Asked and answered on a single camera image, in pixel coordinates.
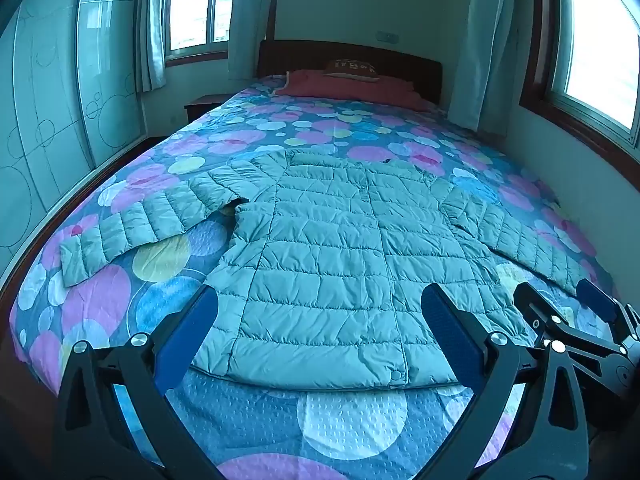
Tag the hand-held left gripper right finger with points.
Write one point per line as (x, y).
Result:
(450, 330)

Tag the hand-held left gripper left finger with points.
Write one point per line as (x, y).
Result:
(187, 335)

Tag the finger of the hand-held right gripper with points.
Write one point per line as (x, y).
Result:
(595, 297)
(535, 305)

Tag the light green puffer jacket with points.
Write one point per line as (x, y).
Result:
(325, 260)

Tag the bed with circle-print cover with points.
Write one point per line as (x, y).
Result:
(350, 425)

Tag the wooden nightstand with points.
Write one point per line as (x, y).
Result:
(202, 105)

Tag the glossy wardrobe with circle pattern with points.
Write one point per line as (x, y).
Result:
(60, 110)

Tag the red pillow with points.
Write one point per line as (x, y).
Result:
(350, 91)

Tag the wide wood-framed window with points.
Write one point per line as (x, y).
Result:
(595, 35)

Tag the white curtain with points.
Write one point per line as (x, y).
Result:
(480, 45)
(250, 15)
(150, 25)

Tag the brown cushion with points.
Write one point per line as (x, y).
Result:
(351, 70)

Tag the dark wooden headboard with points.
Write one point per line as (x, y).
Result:
(300, 55)

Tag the window beside wardrobe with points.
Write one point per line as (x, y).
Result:
(195, 5)

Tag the white wall socket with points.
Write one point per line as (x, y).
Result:
(387, 37)

